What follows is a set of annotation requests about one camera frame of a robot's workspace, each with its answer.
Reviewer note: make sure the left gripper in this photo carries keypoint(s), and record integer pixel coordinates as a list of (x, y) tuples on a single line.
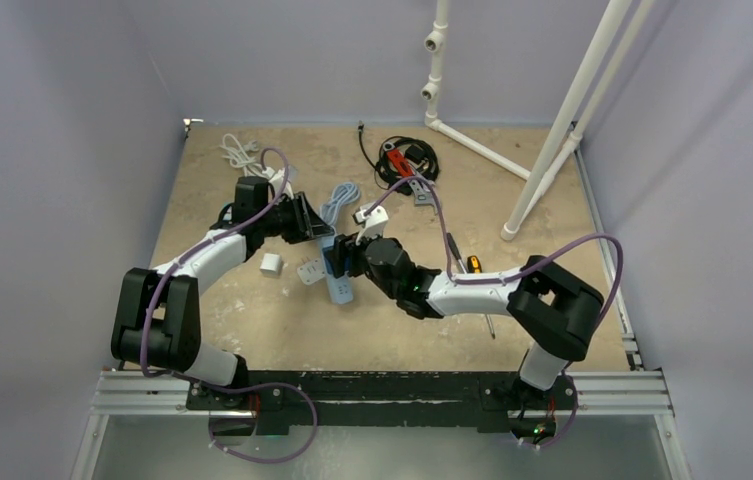
[(305, 220)]

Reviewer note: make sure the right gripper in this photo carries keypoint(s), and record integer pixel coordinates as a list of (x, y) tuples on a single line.
[(351, 254)]

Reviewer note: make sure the white grey adapter block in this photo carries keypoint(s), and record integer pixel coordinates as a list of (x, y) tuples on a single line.
[(312, 271)]

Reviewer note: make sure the blue power strip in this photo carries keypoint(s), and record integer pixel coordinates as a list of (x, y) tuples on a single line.
[(340, 289)]

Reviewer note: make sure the white charger plug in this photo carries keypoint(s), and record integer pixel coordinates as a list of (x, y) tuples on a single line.
[(271, 265)]

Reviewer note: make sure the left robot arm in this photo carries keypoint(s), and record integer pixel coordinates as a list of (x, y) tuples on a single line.
[(157, 321)]

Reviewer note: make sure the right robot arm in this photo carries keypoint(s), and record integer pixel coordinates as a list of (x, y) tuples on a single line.
[(557, 309)]

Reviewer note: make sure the red adjustable wrench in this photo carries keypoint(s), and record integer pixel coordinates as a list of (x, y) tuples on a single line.
[(421, 193)]

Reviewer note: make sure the yellow black screwdriver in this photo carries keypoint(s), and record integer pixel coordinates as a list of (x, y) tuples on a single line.
[(473, 265)]

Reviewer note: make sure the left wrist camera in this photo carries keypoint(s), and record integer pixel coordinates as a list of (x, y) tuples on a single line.
[(276, 177)]

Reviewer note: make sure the black handle hammer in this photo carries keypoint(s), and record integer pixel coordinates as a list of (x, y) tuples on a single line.
[(455, 252)]

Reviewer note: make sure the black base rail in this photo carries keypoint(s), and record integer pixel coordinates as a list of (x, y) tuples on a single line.
[(487, 401)]

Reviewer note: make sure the white pvc pipe frame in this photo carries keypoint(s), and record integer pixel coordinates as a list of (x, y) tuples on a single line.
[(531, 62)]

